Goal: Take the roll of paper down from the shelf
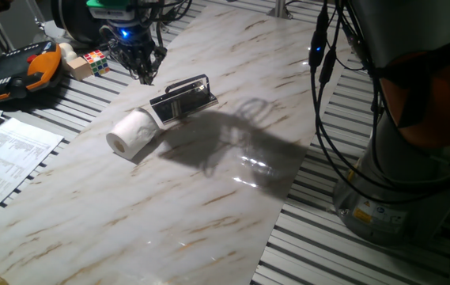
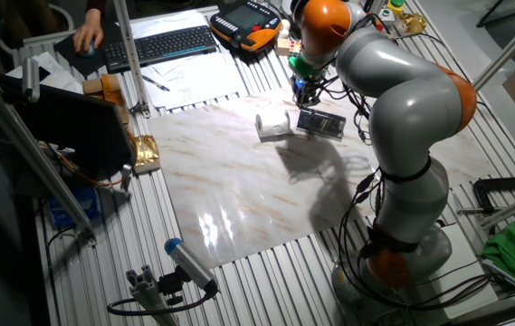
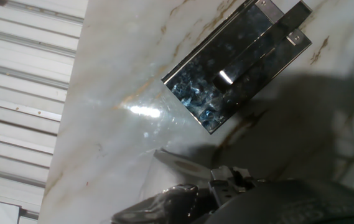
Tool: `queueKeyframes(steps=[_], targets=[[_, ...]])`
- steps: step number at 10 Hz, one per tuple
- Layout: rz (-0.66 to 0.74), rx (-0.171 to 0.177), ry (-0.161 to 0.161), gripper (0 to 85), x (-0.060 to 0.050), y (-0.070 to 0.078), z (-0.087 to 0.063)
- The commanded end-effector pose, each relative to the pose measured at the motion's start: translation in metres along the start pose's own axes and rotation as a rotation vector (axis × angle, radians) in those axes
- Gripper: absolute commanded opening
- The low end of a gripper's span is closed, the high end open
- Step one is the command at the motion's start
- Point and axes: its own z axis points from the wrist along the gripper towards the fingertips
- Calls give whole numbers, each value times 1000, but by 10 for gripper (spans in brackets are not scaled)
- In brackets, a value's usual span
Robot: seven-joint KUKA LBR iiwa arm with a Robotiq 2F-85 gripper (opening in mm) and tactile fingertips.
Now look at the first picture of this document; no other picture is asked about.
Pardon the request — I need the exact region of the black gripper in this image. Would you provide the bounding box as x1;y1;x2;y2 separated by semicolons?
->
107;19;168;86

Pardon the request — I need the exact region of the white toilet paper roll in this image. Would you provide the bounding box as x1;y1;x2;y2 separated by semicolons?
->
105;107;162;162

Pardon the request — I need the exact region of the colourful puzzle cube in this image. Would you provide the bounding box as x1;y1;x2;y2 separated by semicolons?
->
82;48;112;78

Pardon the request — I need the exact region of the plain wooden cube block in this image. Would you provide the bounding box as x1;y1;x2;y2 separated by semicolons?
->
66;55;94;82

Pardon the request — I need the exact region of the green wrist flange adapter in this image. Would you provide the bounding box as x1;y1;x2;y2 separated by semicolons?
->
85;0;131;10

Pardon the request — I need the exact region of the small white figurine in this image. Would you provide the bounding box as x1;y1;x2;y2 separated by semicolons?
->
58;41;79;64

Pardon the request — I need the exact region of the large black filament spool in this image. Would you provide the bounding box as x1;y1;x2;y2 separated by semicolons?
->
49;0;111;46

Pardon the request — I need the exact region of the black and orange teach pendant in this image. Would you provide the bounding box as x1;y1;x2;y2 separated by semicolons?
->
0;40;64;106

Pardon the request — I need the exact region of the marble pattern board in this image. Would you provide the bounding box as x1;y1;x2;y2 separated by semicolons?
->
0;2;352;285

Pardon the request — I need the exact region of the printed paper sheet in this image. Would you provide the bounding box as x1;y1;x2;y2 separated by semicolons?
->
0;117;65;225

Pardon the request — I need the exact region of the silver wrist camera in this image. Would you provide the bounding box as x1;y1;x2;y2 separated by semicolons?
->
88;7;135;21

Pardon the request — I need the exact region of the aluminium frame post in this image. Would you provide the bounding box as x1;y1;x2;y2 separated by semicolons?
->
267;0;294;21

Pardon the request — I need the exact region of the black cable with plug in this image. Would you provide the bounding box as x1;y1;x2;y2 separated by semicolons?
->
313;0;450;197
307;0;427;205

